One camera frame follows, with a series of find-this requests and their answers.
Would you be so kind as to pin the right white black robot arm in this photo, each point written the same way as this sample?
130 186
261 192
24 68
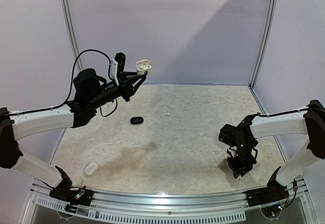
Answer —
243 139

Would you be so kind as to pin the left aluminium frame post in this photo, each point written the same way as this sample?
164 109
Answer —
70 28

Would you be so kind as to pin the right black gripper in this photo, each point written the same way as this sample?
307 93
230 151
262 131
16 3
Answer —
241 165

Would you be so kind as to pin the right aluminium frame post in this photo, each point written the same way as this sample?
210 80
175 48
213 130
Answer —
265 37

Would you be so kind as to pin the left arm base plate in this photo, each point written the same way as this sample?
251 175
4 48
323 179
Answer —
72 194

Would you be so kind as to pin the aluminium frame post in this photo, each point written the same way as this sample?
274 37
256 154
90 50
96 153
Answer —
265 37
70 28

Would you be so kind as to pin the small white case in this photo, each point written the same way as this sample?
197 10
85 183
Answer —
143 67

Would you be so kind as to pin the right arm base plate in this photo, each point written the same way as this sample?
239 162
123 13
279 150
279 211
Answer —
265 195

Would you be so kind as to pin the black oval charging case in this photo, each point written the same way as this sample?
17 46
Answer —
136 120

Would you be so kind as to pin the white slotted cable duct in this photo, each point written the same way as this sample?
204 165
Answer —
48 211

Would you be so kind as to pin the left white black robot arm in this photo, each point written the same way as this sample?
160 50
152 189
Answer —
92 92

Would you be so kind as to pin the aluminium front rail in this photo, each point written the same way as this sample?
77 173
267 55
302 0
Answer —
104 199

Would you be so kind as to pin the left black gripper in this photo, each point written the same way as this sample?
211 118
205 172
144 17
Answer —
126 82

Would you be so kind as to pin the white oval closed case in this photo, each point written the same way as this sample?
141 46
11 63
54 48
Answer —
90 169

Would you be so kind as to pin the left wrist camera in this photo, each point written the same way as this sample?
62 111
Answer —
116 66

